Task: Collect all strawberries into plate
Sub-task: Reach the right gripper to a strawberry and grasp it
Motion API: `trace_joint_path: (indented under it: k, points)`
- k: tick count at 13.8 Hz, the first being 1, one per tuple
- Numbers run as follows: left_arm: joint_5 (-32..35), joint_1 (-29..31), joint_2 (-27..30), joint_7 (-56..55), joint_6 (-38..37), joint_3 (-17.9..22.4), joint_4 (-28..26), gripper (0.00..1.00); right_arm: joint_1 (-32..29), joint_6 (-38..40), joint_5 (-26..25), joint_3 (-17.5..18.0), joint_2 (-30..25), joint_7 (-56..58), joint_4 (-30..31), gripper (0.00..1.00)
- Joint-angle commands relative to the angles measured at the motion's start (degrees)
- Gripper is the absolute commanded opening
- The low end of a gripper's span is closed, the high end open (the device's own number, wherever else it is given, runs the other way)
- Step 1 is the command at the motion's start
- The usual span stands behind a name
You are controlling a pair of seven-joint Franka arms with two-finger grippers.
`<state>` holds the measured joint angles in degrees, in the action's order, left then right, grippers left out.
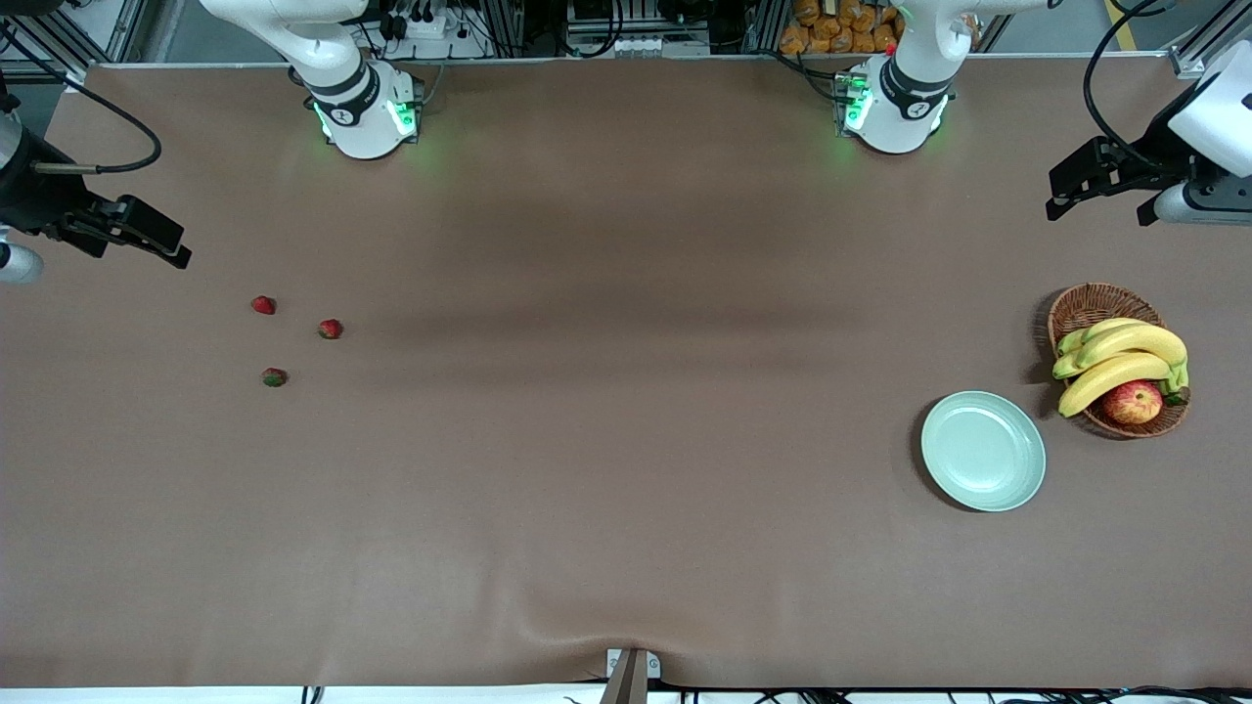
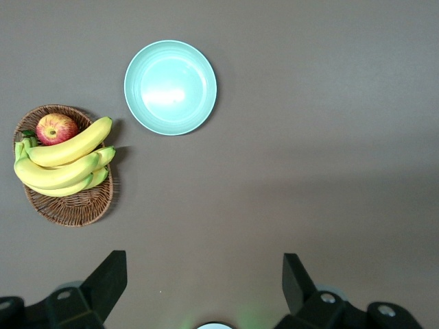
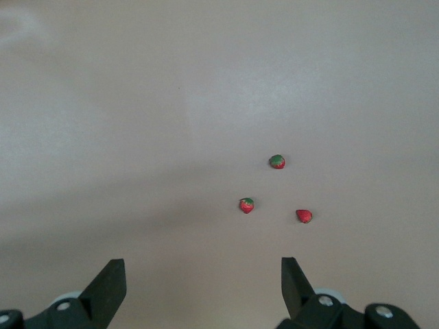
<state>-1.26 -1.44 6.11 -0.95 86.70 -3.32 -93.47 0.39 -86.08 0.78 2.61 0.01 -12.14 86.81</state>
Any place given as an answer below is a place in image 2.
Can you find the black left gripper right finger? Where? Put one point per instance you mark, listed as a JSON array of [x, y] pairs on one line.
[[308, 308]]

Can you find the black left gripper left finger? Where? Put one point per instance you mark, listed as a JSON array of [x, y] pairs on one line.
[[85, 301]]

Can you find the light green round plate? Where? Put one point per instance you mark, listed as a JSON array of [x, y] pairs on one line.
[[170, 87]]

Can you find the brown wicker basket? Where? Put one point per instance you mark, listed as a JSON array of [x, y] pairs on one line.
[[75, 209]]

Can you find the yellow banana bunch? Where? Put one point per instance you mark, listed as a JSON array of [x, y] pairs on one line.
[[58, 171]]

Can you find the red yellow apple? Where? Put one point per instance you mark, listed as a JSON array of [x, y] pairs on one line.
[[56, 130]]

